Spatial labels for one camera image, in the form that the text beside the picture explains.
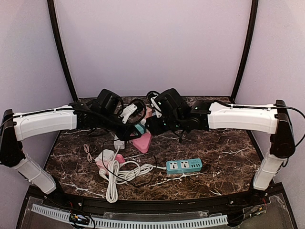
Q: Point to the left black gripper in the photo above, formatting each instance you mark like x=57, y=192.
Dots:
x=125, y=133

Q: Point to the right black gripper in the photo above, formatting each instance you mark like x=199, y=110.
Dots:
x=154, y=125

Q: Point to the teal charger plug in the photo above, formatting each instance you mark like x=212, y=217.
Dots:
x=141, y=128

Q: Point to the pink triangular power socket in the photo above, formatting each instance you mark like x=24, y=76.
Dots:
x=142, y=143

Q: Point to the pink charger plug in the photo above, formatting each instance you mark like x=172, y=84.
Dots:
x=149, y=112

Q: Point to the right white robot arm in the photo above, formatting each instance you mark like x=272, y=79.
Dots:
x=205, y=115

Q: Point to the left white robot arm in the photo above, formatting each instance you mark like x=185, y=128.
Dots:
x=17, y=127

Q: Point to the white and pink cube socket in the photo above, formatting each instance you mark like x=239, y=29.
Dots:
x=106, y=156

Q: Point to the white power strip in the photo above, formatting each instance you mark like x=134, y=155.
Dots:
x=118, y=144

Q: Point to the teal power strip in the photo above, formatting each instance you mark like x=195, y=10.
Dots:
x=183, y=166

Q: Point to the small circuit board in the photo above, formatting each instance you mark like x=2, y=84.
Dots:
x=79, y=219

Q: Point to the right black frame post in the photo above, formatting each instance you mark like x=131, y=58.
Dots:
x=246, y=49

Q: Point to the black frame post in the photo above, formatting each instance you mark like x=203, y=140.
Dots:
x=60, y=49
x=246, y=49

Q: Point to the left black frame post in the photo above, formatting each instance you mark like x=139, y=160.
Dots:
x=60, y=49

